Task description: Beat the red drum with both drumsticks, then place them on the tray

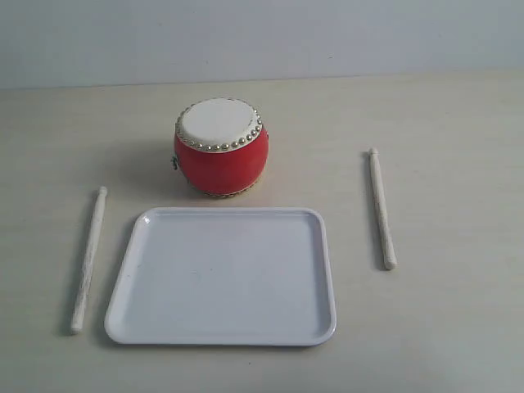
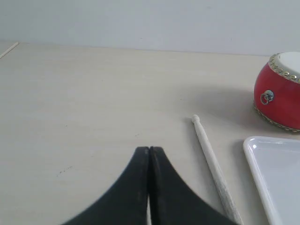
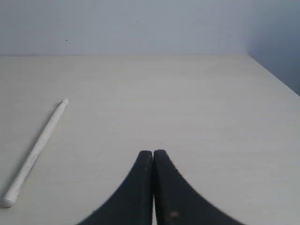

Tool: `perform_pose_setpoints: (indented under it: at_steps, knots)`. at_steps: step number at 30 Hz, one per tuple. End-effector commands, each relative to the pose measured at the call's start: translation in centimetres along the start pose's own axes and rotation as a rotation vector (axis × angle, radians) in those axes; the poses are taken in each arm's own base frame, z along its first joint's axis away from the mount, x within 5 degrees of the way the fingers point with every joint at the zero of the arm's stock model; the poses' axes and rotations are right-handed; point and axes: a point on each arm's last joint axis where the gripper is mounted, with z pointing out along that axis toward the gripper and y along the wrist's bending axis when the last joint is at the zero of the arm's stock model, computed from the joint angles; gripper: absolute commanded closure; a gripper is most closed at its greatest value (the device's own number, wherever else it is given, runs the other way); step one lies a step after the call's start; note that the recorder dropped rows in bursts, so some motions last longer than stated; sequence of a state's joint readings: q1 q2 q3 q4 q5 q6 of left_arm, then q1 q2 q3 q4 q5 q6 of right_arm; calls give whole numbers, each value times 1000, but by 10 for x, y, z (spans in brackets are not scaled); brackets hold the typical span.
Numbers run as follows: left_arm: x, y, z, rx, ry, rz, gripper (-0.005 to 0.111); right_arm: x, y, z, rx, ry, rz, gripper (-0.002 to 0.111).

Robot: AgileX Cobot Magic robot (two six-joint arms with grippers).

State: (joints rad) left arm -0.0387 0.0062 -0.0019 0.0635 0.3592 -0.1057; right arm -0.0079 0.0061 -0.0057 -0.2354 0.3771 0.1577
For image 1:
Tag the small red drum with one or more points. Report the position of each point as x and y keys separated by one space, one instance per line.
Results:
x=221 y=146

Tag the white drumstick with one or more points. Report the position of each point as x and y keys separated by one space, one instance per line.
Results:
x=95 y=230
x=379 y=199

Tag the white rectangular plastic tray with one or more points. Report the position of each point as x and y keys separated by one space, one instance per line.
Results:
x=256 y=276

